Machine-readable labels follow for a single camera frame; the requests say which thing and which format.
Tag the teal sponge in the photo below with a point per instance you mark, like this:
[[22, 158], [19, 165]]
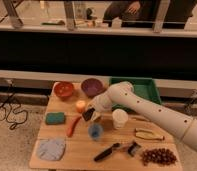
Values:
[[55, 118]]

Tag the blue grey cloth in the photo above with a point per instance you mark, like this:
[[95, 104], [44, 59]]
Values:
[[51, 149]]

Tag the blue metal cup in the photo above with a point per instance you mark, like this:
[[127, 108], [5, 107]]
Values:
[[95, 131]]

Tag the person in background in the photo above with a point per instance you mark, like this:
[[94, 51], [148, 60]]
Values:
[[142, 13]]

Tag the black eraser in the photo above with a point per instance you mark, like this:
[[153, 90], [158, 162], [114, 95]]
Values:
[[87, 115]]

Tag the bunch of dark grapes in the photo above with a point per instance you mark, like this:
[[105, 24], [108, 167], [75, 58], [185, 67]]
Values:
[[161, 156]]

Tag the white paper cup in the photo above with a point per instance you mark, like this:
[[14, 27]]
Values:
[[120, 118]]

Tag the green plastic tray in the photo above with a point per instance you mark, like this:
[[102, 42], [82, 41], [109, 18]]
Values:
[[143, 87]]

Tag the purple bowl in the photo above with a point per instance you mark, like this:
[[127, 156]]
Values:
[[92, 87]]

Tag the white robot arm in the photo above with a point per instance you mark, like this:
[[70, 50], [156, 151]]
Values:
[[181, 126]]

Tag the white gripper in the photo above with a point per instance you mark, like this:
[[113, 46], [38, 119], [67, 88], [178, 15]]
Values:
[[97, 106]]

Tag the orange carrot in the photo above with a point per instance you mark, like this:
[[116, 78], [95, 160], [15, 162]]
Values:
[[72, 126]]

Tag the black handled brush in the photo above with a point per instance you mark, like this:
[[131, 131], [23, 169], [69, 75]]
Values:
[[130, 148]]

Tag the orange bowl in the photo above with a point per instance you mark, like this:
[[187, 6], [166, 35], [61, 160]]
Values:
[[64, 89]]

